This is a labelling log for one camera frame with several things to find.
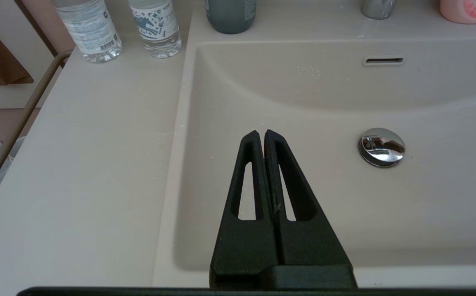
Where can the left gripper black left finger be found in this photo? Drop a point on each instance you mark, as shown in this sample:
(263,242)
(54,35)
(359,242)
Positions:
(244,246)

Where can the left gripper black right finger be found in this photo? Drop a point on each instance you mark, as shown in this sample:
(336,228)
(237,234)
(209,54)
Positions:
(307,242)

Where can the chrome sink drain stopper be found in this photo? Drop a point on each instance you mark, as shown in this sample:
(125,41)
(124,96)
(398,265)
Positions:
(381,146)

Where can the beige sink basin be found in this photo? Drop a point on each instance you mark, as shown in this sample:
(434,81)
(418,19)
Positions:
(324,94)

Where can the chrome faucet body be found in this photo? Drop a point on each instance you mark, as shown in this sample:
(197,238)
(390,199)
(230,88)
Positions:
(377,8)

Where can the dark grey pump bottle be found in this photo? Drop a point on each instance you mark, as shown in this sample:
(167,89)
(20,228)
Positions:
(231,16)

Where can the clear bottle blue patterned label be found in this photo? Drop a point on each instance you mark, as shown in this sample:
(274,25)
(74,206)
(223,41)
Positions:
(155,28)

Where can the clear water bottle grey cap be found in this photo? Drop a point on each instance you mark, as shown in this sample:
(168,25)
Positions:
(90,31)

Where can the pink hand soap pump bottle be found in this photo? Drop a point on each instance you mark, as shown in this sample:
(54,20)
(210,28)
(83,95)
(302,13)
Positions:
(470,10)

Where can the metal towel rail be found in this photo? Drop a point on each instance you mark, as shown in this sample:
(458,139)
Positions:
(20,123)

